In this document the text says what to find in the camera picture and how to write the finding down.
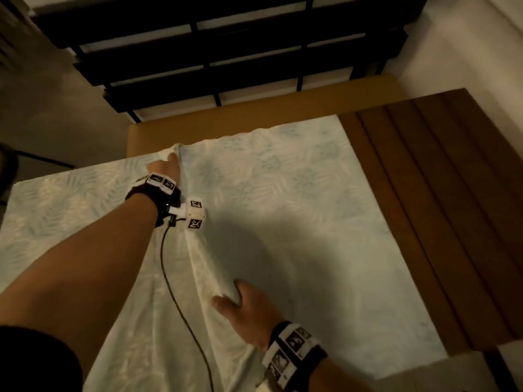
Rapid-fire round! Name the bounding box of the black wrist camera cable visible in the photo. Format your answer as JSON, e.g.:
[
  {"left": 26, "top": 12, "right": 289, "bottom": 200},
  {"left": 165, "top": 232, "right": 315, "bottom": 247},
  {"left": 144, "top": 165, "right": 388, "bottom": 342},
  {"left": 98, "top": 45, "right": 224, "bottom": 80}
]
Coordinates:
[{"left": 160, "top": 224, "right": 215, "bottom": 392}]

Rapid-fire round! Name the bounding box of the person's right hand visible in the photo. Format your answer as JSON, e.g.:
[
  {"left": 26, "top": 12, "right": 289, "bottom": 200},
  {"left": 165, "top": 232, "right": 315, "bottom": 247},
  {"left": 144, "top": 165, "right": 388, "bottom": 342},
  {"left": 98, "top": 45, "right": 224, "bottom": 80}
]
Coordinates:
[{"left": 210, "top": 279, "right": 285, "bottom": 352}]

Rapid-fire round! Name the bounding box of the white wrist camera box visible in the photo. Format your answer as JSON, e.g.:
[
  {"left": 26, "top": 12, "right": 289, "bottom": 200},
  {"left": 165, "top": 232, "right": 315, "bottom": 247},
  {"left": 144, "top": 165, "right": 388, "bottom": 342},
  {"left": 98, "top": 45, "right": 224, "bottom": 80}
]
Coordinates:
[{"left": 178, "top": 195, "right": 207, "bottom": 231}]

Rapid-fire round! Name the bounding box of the black marker wristband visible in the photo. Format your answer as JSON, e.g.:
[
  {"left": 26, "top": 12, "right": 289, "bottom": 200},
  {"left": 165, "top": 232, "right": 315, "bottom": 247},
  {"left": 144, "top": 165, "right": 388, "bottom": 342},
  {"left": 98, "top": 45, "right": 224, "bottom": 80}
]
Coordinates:
[
  {"left": 124, "top": 171, "right": 182, "bottom": 227},
  {"left": 261, "top": 321, "right": 329, "bottom": 390}
]

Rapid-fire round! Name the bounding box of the person's black shirt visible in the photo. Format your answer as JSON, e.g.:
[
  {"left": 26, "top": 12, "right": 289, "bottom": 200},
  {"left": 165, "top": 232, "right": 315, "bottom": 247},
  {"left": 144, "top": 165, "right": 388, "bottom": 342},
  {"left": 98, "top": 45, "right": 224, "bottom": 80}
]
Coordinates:
[{"left": 0, "top": 325, "right": 84, "bottom": 392}]

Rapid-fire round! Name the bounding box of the black slatted bench backrest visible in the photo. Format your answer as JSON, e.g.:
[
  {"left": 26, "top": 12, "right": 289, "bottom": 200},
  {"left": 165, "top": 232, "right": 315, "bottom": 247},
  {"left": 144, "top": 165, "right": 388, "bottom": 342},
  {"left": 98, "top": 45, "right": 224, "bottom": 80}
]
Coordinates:
[{"left": 31, "top": 0, "right": 430, "bottom": 123}]

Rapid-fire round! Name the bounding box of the person's left hand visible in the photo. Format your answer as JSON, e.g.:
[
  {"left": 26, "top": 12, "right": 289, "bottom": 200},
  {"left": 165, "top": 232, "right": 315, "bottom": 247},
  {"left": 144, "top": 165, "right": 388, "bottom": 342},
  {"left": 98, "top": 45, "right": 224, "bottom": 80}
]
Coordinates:
[{"left": 147, "top": 152, "right": 183, "bottom": 184}]

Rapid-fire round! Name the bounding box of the pale leaf-print tablecloth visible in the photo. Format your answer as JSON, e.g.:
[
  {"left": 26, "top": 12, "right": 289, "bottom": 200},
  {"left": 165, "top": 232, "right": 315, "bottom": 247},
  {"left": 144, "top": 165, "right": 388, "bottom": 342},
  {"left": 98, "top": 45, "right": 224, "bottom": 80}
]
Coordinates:
[{"left": 0, "top": 114, "right": 448, "bottom": 392}]

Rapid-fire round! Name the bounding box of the brown slatted wooden table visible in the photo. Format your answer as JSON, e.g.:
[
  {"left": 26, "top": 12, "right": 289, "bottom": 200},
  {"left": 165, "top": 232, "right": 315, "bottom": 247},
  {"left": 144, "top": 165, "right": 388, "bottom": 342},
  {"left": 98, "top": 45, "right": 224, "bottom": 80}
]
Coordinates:
[{"left": 337, "top": 88, "right": 523, "bottom": 358}]

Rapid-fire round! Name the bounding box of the person's left forearm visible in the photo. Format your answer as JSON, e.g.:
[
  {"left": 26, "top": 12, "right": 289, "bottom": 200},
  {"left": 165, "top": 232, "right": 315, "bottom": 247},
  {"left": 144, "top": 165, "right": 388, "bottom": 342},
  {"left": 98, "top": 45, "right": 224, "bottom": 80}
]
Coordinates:
[{"left": 0, "top": 193, "right": 160, "bottom": 380}]

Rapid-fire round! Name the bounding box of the black table leg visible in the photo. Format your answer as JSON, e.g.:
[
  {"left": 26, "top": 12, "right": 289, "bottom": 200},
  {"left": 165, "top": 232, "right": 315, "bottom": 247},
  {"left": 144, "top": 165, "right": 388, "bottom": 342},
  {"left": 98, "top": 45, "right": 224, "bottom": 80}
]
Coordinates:
[{"left": 484, "top": 348, "right": 512, "bottom": 392}]

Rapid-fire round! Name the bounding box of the person's right forearm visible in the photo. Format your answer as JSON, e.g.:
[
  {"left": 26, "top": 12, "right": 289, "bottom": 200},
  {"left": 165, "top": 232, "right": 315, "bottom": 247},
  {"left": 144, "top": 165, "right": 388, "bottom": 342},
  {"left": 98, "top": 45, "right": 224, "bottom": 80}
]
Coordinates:
[{"left": 310, "top": 357, "right": 368, "bottom": 392}]

